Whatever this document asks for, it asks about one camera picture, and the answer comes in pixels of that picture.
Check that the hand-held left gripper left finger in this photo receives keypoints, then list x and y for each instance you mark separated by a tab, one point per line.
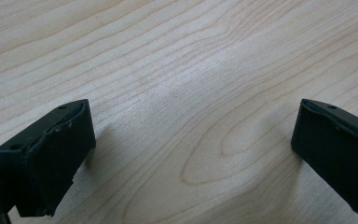
48	155

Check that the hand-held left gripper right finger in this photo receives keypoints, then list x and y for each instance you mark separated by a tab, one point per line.
335	149

